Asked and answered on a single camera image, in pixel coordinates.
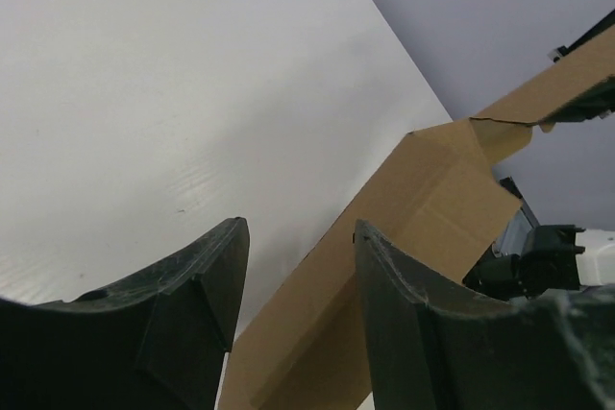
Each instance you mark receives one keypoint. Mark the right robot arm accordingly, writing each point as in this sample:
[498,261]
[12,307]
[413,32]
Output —
[528,258]

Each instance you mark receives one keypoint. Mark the brown cardboard box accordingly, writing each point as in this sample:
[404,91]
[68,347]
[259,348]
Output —
[434,198]

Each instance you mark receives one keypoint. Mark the aluminium frame rail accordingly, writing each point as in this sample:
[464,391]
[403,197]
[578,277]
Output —
[602,25]

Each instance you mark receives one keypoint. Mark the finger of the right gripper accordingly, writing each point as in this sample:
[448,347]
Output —
[597,101]

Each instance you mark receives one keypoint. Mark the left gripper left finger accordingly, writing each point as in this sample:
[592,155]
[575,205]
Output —
[155,339]

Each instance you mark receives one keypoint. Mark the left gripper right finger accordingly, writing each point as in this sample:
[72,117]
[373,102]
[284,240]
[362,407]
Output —
[434,344]

